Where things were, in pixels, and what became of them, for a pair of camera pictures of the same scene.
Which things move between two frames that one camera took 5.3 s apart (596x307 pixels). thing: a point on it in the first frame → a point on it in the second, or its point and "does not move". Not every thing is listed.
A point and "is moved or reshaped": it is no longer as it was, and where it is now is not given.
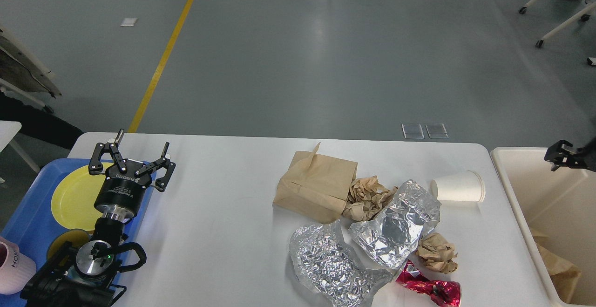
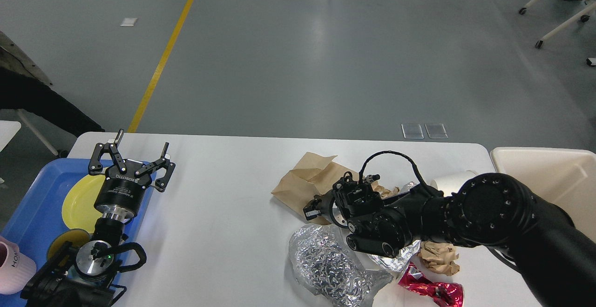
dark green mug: [62, 253] does not move
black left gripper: [121, 192] does not move
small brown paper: [437, 254] does not move
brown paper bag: [315, 186] is moved or reshaped
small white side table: [8, 130] does not move
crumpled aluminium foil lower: [324, 264] does not move
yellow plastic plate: [73, 205] is moved or reshaped
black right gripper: [558, 150] → [352, 198]
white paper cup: [465, 186] does not move
